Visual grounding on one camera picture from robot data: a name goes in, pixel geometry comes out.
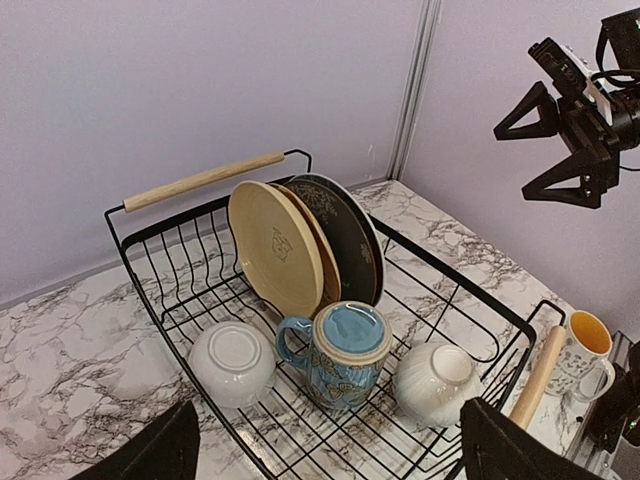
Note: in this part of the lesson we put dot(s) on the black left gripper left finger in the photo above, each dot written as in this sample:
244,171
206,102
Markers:
167,448

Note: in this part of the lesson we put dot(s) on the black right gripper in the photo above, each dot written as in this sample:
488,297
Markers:
589,171

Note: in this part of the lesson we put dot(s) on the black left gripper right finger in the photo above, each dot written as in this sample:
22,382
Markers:
494,447

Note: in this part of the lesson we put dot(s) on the large white bowl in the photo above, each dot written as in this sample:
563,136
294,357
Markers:
432,382

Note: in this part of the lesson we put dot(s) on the small white bowl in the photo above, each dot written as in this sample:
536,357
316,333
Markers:
235,364

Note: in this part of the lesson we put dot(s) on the blue handled mug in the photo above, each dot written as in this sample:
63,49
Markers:
342,352

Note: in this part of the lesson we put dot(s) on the black wire dish rack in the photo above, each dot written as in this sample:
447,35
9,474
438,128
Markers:
187,273

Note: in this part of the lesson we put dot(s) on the red and teal plate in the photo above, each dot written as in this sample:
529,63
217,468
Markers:
367,235

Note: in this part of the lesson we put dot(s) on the cream bird pattern plate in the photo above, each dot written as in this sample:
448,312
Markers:
331,274

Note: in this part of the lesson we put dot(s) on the pale yellow round plate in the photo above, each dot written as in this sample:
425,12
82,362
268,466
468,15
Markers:
276,249

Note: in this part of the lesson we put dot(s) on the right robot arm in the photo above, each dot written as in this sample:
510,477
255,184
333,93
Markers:
617,60

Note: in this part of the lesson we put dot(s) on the white patterned mug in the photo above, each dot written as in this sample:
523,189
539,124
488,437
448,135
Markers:
584,352

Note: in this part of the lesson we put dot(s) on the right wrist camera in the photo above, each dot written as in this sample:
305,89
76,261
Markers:
571,77

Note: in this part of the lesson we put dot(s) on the aluminium front rail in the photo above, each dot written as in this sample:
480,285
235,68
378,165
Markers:
623,463

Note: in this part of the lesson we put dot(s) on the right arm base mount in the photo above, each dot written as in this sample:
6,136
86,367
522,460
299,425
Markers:
613,409

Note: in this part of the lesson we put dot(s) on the right aluminium frame post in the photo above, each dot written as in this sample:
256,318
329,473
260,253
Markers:
429,19

